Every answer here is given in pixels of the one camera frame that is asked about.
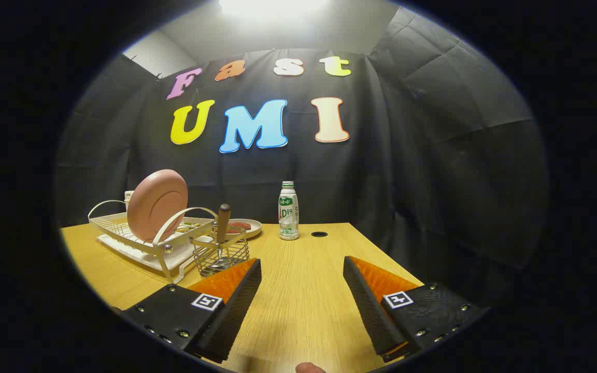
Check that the pink plate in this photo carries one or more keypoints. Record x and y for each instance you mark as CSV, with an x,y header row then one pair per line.
x,y
156,204

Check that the white toaster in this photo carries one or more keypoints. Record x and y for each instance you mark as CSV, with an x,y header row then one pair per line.
x,y
128,198

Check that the beige round plate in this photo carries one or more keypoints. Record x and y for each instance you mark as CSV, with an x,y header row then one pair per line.
x,y
254,226

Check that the white drink bottle green label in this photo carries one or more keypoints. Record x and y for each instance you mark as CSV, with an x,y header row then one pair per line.
x,y
288,212

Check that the black backdrop cloth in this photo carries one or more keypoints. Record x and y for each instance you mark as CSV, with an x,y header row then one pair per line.
x,y
407,181

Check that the red meat piece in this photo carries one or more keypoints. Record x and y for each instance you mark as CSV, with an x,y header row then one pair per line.
x,y
240,226

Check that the white drip tray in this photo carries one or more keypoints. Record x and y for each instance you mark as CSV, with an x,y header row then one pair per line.
x,y
122,246

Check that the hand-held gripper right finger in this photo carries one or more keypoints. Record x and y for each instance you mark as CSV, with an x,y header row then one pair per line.
x,y
371,305

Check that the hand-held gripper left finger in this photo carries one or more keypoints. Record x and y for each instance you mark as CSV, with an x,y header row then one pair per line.
x,y
236,305

